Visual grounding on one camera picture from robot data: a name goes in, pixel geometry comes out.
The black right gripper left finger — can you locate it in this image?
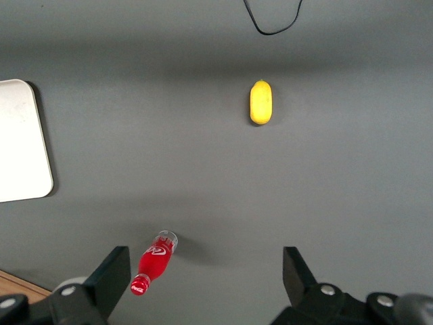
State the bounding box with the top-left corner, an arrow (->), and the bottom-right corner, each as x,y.
49,245 -> 132,325

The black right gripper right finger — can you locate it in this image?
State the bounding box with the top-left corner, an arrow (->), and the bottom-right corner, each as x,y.
270,246 -> 373,325

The white rectangular tray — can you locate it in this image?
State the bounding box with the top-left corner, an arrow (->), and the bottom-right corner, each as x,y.
0,79 -> 55,204

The red cola bottle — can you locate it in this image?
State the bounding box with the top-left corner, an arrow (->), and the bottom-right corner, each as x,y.
129,230 -> 179,297

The wooden drawer cabinet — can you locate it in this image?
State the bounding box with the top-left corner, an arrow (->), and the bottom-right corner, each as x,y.
0,269 -> 49,303

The yellow lemon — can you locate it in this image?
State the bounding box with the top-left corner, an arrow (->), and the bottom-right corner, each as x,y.
249,79 -> 274,127

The black looped table cable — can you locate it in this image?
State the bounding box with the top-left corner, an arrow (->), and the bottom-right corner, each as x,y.
242,0 -> 304,36

